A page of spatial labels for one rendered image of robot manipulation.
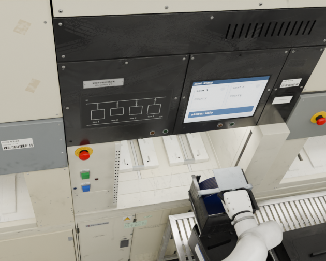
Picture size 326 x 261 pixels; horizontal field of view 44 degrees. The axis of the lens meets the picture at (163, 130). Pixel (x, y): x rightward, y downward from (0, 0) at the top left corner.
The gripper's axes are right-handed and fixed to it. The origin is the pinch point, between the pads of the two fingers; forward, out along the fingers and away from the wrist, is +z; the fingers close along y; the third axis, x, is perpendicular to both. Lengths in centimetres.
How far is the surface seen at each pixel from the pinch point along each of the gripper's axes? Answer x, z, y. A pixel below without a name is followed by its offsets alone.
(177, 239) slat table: -49, 0, -14
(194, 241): -39.1, -6.7, -8.9
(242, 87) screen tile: 38.3, 15.1, -0.2
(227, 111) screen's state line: 26.3, 15.0, -2.5
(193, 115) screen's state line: 25.8, 14.9, -15.8
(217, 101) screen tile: 32.1, 15.0, -8.0
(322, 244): -38, -19, 52
